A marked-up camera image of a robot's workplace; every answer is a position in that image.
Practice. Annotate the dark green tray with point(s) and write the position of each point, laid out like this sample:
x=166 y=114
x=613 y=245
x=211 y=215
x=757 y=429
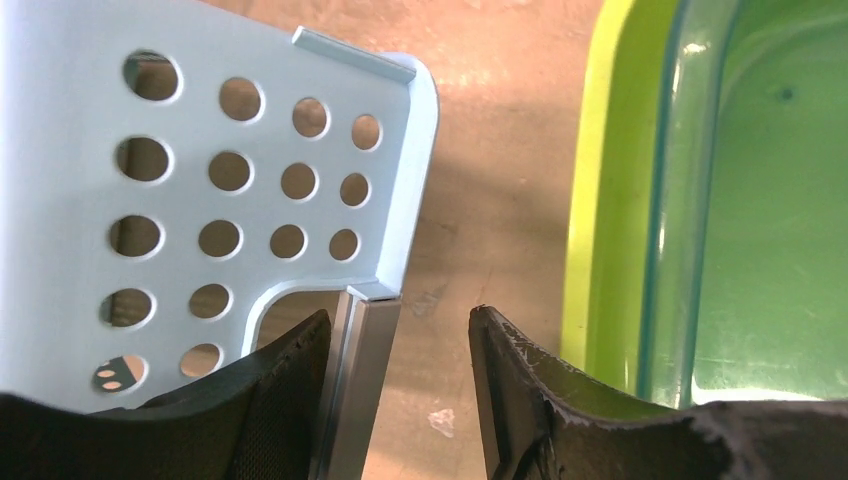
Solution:
x=745 y=290

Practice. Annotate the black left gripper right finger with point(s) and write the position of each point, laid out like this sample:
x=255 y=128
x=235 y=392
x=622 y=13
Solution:
x=542 y=418

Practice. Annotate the lime green tray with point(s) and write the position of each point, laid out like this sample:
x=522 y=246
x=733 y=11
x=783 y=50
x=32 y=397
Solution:
x=611 y=191

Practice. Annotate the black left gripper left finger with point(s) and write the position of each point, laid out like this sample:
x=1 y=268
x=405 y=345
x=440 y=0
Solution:
x=253 y=419

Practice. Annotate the light blue perforated basket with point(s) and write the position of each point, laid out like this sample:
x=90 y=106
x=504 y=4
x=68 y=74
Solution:
x=181 y=186

